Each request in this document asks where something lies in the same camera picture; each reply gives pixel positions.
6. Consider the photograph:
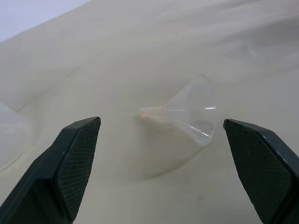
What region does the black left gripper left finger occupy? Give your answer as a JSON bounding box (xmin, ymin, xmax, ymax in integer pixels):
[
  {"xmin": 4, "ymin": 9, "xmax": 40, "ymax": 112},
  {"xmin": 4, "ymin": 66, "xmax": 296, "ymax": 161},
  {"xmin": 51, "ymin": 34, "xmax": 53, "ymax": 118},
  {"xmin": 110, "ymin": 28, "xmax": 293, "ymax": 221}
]
[{"xmin": 0, "ymin": 116, "xmax": 102, "ymax": 224}]

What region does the clear plastic funnel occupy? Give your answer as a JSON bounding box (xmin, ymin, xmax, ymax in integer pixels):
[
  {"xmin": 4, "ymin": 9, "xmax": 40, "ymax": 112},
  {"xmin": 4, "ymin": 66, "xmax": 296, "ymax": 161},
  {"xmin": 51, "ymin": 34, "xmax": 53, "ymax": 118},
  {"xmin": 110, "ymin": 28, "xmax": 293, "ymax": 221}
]
[{"xmin": 134, "ymin": 74, "xmax": 218, "ymax": 147}]

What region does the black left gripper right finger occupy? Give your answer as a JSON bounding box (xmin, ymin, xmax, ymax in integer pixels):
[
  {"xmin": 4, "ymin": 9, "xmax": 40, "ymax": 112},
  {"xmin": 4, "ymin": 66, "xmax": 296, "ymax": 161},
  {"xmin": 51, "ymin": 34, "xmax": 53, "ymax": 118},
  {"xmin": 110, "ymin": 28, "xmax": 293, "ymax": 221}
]
[{"xmin": 223, "ymin": 118, "xmax": 299, "ymax": 224}]

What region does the translucent white plastic container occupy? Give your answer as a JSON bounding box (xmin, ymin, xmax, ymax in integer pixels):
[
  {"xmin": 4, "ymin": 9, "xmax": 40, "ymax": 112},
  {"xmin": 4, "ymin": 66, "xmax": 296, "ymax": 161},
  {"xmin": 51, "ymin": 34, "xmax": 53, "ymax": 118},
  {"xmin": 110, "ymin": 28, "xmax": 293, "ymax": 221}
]
[{"xmin": 0, "ymin": 103, "xmax": 28, "ymax": 172}]

